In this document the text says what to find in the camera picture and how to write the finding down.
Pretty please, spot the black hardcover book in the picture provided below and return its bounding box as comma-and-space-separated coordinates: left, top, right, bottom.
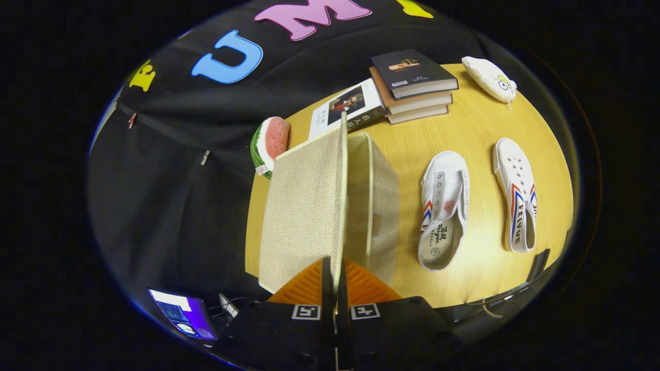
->
370, 49, 459, 100

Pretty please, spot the beige fabric storage box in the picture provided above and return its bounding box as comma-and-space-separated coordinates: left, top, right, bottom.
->
258, 111, 401, 294

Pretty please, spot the tan book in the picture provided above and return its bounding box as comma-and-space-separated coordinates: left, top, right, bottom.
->
386, 104, 449, 125

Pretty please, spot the laptop screen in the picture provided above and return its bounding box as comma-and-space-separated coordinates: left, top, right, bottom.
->
148, 289, 218, 341

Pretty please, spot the black backdrop cloth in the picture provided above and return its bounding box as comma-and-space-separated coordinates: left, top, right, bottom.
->
87, 0, 496, 330

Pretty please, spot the white canvas shoe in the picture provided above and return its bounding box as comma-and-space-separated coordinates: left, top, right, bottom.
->
493, 138, 538, 254
418, 150, 471, 272

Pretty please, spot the watermelon slice toy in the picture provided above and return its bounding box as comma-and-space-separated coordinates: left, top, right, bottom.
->
250, 116, 290, 180

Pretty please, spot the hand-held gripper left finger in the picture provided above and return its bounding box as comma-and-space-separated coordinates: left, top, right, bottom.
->
219, 258, 336, 371

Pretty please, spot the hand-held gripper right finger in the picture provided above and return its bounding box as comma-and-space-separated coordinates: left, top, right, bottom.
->
336, 258, 465, 371

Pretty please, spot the black table edge clamp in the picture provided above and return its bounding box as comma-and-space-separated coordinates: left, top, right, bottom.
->
527, 249, 551, 283

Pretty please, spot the white book with portrait cover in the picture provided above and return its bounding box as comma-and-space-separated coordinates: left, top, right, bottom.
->
308, 78, 387, 141

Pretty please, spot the white plush pouch with eyes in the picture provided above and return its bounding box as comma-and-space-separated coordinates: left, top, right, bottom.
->
461, 56, 518, 109

